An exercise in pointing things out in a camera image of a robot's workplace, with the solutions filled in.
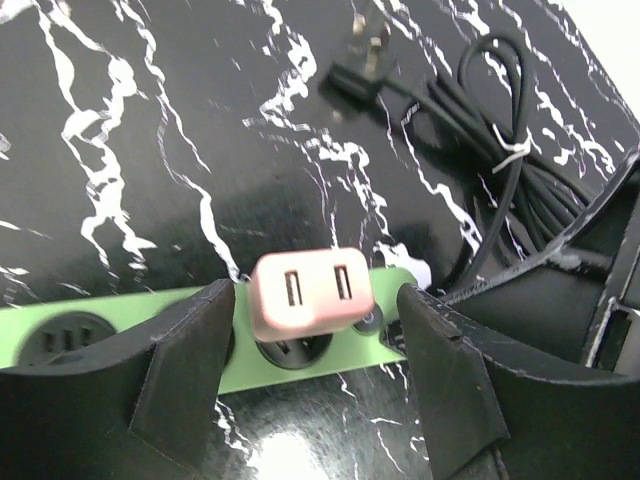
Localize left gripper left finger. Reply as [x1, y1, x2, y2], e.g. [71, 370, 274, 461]
[0, 278, 236, 480]

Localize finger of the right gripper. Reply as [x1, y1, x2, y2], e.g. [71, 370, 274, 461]
[444, 151, 639, 370]

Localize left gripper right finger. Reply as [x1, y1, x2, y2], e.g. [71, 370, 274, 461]
[397, 285, 639, 479]

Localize green power strip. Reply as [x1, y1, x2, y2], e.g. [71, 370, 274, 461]
[1, 267, 415, 395]

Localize pink charger plug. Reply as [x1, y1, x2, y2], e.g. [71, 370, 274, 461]
[248, 247, 375, 343]

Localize marble pattern mat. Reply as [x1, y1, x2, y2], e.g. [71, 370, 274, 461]
[1, 1, 639, 479]

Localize black power cord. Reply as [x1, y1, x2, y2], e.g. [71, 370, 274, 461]
[322, 0, 601, 291]

